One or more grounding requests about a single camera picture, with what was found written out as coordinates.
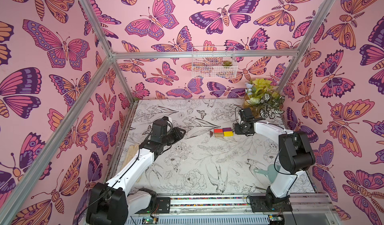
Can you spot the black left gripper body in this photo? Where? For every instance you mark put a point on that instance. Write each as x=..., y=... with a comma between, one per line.
x=175, y=137

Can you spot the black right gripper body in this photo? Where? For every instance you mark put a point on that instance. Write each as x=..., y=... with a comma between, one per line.
x=238, y=128

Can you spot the yellow rectangular block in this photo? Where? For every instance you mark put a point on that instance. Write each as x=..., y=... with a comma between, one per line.
x=228, y=133

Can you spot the brown wooden block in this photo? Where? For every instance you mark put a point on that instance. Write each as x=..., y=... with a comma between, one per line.
x=219, y=135

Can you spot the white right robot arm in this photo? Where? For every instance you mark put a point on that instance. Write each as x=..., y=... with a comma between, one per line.
x=295, y=154

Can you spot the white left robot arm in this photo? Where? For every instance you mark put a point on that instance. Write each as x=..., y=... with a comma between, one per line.
x=129, y=177

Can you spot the potted plant in vase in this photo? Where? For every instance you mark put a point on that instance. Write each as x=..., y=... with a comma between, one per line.
x=263, y=98

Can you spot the small succulent in basket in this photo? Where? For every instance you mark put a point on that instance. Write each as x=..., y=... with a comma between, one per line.
x=227, y=63

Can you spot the white wire basket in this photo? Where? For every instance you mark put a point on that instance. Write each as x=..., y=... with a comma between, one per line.
x=209, y=64

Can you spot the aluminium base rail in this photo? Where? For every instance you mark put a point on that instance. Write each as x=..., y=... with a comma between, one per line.
x=303, y=209

